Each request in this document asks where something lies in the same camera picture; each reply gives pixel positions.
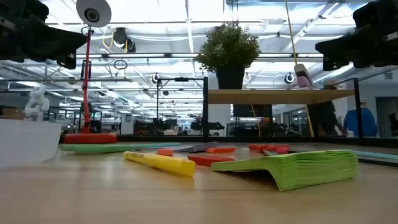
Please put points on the person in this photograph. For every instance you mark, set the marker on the person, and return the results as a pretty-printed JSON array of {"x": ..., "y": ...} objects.
[
  {"x": 360, "y": 124},
  {"x": 326, "y": 118}
]

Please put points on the red desk lamp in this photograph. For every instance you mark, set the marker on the red desk lamp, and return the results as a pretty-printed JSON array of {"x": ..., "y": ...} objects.
[{"x": 93, "y": 12}]

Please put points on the wooden shelf with black legs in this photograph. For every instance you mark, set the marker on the wooden shelf with black legs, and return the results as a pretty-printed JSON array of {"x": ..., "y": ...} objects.
[{"x": 273, "y": 96}]

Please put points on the clear pencil box pink lid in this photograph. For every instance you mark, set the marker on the clear pencil box pink lid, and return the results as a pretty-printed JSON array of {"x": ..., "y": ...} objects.
[{"x": 28, "y": 143}]

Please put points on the red eraser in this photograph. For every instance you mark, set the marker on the red eraser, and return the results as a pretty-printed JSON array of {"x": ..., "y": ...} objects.
[{"x": 208, "y": 160}]

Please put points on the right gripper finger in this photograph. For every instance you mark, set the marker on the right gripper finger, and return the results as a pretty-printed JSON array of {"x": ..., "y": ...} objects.
[
  {"x": 348, "y": 49},
  {"x": 330, "y": 64}
]

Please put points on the white robot figure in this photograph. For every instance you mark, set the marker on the white robot figure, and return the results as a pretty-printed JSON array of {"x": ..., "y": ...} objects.
[{"x": 36, "y": 104}]

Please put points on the green sticky note pad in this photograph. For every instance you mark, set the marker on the green sticky note pad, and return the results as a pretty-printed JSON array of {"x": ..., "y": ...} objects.
[{"x": 311, "y": 168}]

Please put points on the purple sticky note pad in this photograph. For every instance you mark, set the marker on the purple sticky note pad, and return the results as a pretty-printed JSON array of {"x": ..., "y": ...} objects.
[{"x": 199, "y": 147}]

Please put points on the yellow highlighter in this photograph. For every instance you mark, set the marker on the yellow highlighter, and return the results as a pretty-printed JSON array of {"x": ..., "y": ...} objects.
[{"x": 161, "y": 162}]

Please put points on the pink and white stapler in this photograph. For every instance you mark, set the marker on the pink and white stapler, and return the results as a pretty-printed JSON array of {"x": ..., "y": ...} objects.
[{"x": 303, "y": 77}]

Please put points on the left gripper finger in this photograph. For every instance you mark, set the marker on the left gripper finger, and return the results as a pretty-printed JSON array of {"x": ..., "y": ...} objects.
[
  {"x": 59, "y": 42},
  {"x": 70, "y": 61}
]

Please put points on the green potted plant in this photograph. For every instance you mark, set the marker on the green potted plant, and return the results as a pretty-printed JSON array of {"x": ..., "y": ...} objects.
[{"x": 228, "y": 46}]

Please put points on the orange eraser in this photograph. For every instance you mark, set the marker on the orange eraser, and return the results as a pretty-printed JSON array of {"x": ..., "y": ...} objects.
[
  {"x": 165, "y": 152},
  {"x": 221, "y": 150}
]

